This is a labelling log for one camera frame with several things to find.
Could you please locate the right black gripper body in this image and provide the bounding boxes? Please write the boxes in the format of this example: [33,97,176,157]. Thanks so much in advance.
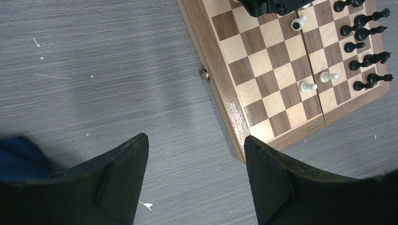
[238,0,314,17]

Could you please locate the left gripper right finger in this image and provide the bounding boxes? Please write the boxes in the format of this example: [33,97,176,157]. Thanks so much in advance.
[244,135,398,225]

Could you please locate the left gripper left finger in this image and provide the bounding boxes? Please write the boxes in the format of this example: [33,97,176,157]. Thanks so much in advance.
[0,133,149,225]

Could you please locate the wooden chess board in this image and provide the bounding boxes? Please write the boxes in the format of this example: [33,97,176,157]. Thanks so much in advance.
[177,0,390,161]

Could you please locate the fallen white chess piece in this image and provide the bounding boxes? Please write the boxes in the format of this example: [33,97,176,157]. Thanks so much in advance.
[291,15,307,31]

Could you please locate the black chess piece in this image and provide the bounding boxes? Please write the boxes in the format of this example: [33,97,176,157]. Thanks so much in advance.
[353,81,374,91]

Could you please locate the dark blue cloth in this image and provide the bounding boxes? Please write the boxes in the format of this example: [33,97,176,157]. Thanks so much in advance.
[0,136,53,181]

